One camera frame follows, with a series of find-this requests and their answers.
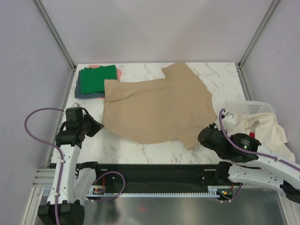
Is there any folded pink t shirt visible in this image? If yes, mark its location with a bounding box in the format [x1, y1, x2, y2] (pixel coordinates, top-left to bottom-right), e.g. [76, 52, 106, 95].
[86, 65, 122, 94]

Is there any aluminium frame post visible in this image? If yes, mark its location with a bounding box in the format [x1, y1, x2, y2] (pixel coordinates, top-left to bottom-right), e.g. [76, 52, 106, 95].
[237, 0, 281, 70]
[32, 0, 76, 71]

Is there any red t shirt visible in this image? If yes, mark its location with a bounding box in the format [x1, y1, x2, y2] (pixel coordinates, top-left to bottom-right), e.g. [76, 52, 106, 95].
[249, 132, 255, 138]

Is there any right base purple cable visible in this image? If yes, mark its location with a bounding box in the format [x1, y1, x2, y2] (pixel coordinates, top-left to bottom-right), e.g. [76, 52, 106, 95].
[214, 182, 242, 204]

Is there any white cable duct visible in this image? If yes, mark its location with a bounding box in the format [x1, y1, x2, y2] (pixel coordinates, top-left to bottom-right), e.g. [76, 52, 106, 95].
[87, 187, 220, 198]

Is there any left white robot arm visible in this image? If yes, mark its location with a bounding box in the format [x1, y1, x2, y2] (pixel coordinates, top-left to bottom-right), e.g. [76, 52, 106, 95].
[37, 107, 104, 225]

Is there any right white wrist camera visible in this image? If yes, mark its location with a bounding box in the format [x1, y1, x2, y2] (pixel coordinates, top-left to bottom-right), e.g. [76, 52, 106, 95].
[221, 112, 237, 135]

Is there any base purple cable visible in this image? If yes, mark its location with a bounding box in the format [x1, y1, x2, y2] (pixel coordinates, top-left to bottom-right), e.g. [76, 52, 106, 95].
[85, 171, 127, 203]
[214, 182, 242, 204]

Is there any cream t shirt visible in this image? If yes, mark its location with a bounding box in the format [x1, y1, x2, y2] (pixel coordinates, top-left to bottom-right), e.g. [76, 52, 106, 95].
[225, 112, 296, 162]

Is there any tan t shirt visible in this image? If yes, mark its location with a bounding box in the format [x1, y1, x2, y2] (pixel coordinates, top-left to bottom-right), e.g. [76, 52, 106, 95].
[102, 62, 217, 149]

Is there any folded green t shirt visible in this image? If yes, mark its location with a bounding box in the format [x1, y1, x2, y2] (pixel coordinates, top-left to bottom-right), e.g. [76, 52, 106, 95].
[80, 65, 117, 94]

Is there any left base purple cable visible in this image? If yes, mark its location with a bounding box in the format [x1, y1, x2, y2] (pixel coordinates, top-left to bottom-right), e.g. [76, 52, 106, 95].
[85, 171, 127, 203]

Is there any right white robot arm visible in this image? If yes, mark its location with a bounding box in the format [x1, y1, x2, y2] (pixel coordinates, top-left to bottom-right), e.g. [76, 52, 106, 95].
[198, 123, 300, 203]

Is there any left aluminium frame post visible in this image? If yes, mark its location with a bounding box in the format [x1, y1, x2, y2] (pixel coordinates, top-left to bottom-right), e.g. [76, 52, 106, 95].
[32, 0, 76, 71]

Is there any right aluminium frame post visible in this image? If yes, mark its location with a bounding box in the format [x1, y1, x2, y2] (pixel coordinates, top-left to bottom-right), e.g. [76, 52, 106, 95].
[237, 0, 281, 70]

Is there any folded blue t shirt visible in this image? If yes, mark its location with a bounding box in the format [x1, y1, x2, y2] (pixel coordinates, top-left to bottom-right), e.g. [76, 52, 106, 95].
[74, 71, 105, 99]

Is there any white plastic basket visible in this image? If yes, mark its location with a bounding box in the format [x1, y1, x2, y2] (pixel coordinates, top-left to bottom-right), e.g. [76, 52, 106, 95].
[223, 100, 275, 115]

